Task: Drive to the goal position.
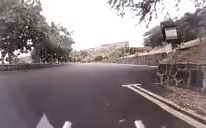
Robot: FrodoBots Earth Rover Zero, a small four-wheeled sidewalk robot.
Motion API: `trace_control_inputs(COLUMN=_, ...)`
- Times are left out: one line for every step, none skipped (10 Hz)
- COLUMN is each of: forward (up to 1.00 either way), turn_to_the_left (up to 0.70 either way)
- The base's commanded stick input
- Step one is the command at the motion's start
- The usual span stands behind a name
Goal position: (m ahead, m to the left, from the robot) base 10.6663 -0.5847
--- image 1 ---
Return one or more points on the distant hill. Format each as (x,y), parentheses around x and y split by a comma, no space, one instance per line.
(107,48)

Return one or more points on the grey asphalt road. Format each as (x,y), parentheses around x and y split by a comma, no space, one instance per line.
(91,93)

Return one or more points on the robot's own part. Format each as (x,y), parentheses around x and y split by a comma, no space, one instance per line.
(67,124)
(139,124)

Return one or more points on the dark sign box on pole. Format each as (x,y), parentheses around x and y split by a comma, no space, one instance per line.
(170,33)

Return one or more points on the white painted line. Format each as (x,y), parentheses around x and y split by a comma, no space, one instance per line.
(164,106)

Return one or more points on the grassy slope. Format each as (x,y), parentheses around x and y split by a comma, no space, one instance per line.
(191,53)

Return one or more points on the row of trees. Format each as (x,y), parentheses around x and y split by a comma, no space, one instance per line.
(21,30)

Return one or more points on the brown dirt verge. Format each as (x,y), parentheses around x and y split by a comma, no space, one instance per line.
(191,100)

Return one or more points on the trees on slope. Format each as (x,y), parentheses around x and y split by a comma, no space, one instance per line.
(194,23)

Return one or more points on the grey stone wall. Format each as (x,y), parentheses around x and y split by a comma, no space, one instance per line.
(141,60)

